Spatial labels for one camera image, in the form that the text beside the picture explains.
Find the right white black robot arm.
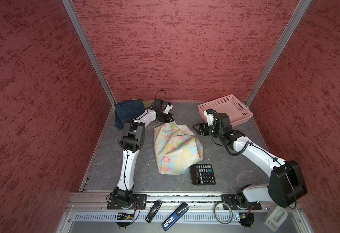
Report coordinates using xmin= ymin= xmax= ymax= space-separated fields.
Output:
xmin=192 ymin=109 xmax=308 ymax=209

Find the small circuit board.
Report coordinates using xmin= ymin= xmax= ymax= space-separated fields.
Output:
xmin=240 ymin=213 xmax=255 ymax=228
xmin=117 ymin=212 xmax=136 ymax=221

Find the grey coiled cable ring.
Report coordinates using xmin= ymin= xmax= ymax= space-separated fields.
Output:
xmin=214 ymin=202 xmax=234 ymax=225

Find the right small circuit board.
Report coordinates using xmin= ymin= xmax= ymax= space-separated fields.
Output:
xmin=240 ymin=213 xmax=255 ymax=228

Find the blue denim skirt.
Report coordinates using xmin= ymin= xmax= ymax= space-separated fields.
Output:
xmin=115 ymin=99 xmax=145 ymax=130

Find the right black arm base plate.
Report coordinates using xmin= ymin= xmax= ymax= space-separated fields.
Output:
xmin=221 ymin=194 xmax=262 ymax=211

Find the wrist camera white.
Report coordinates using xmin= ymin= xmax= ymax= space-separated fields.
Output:
xmin=152 ymin=99 xmax=173 ymax=114
xmin=204 ymin=109 xmax=215 ymax=126

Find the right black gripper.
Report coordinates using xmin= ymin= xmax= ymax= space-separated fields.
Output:
xmin=192 ymin=122 xmax=223 ymax=137

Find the grey plastic dispenser box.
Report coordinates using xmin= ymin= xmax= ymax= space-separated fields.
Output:
xmin=263 ymin=205 xmax=288 ymax=232

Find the left small circuit board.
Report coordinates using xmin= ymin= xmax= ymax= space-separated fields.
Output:
xmin=117 ymin=212 xmax=136 ymax=221

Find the black desk calculator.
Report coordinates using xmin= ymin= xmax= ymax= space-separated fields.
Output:
xmin=190 ymin=164 xmax=216 ymax=186

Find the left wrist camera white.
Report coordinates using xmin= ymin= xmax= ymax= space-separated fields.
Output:
xmin=152 ymin=99 xmax=173 ymax=114

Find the olive green skirt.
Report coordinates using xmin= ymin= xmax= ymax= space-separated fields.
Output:
xmin=133 ymin=99 xmax=153 ymax=109

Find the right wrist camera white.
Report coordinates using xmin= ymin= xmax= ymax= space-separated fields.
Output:
xmin=204 ymin=109 xmax=215 ymax=126

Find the blue black stapler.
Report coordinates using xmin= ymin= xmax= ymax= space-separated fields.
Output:
xmin=161 ymin=203 xmax=188 ymax=232

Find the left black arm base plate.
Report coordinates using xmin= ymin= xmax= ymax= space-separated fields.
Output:
xmin=106 ymin=194 xmax=147 ymax=210

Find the pastel patterned cloth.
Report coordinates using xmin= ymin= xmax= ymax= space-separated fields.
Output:
xmin=153 ymin=122 xmax=204 ymax=175

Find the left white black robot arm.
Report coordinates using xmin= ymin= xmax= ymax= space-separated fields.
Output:
xmin=113 ymin=109 xmax=174 ymax=209

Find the pink plastic basket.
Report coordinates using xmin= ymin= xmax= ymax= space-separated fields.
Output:
xmin=198 ymin=95 xmax=253 ymax=127

